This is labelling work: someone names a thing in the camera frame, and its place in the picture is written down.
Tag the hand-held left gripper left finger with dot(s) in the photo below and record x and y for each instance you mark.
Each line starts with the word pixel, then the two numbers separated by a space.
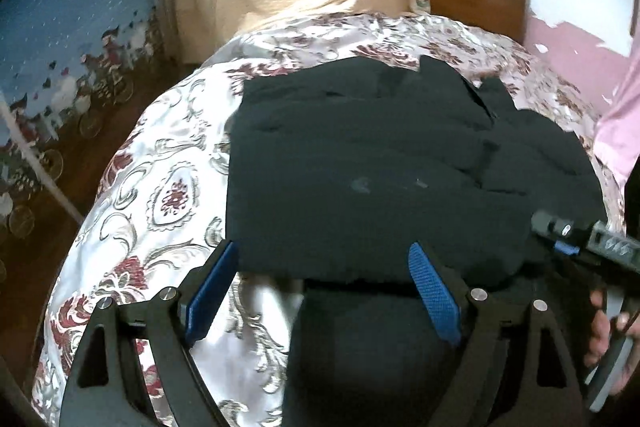
pixel 211 286

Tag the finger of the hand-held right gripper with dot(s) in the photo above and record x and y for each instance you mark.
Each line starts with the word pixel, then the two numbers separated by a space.
pixel 559 229

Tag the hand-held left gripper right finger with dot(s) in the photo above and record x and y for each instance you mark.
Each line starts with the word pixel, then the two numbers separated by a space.
pixel 436 298

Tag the large black coat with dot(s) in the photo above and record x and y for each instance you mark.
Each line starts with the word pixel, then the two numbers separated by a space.
pixel 390 177

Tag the person's right hand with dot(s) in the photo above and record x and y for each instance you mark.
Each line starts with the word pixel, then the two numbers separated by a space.
pixel 598 332

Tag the floral satin bedspread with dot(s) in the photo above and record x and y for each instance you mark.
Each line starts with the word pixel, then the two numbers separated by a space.
pixel 150 207

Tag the pink cloth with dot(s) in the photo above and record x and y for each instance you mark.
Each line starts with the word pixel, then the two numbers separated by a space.
pixel 622 127

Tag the blue printed cloth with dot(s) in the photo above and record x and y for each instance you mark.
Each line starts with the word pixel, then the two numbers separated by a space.
pixel 65 37

